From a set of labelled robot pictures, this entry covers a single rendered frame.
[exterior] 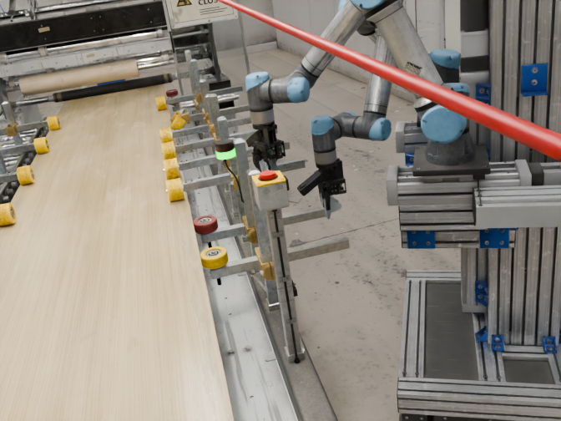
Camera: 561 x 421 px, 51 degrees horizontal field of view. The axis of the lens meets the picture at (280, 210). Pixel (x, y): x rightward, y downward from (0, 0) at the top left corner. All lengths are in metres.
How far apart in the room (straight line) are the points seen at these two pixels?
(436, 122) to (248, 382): 0.88
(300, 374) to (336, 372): 1.10
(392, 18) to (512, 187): 0.63
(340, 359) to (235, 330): 0.91
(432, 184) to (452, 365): 0.77
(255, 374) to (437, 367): 0.85
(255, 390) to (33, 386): 0.58
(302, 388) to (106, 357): 0.48
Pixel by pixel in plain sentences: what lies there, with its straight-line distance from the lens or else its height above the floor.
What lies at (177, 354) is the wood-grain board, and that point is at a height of 0.90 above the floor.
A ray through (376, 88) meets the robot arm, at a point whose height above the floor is 1.25.
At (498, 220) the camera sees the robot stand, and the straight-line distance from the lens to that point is 1.83.
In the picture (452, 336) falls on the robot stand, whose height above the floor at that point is 0.21.
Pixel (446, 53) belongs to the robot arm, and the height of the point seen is 1.27.
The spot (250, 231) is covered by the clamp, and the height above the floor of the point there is 0.87.
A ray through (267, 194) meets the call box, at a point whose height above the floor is 1.19.
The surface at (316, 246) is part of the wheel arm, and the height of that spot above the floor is 0.86.
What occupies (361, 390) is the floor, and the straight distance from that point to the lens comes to 2.59.
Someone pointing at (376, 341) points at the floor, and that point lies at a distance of 2.83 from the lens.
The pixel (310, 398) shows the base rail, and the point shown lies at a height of 0.70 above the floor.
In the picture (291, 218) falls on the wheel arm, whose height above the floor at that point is 0.85.
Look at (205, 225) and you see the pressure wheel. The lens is 1.97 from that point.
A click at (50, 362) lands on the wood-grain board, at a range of 1.52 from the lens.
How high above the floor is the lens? 1.71
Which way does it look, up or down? 24 degrees down
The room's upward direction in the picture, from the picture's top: 8 degrees counter-clockwise
